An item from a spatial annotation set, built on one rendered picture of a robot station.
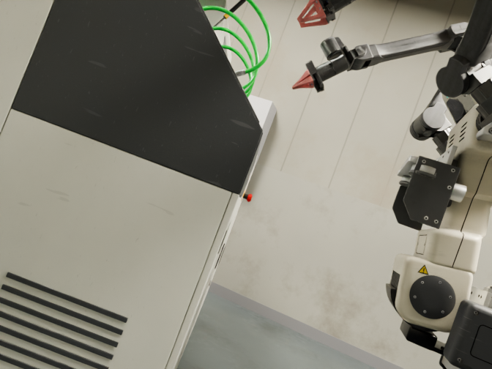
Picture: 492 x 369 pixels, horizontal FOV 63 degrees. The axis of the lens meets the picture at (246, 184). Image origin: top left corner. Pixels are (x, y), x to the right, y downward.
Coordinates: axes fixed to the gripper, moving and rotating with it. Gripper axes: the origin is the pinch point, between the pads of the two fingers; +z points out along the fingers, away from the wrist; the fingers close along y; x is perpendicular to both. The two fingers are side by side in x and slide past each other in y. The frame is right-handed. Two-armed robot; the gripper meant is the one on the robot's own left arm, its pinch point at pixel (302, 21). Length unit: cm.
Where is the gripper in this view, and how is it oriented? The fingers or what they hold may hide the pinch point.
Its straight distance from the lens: 127.4
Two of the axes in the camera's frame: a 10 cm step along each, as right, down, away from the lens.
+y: -2.6, 1.0, -9.6
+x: 4.5, 8.9, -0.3
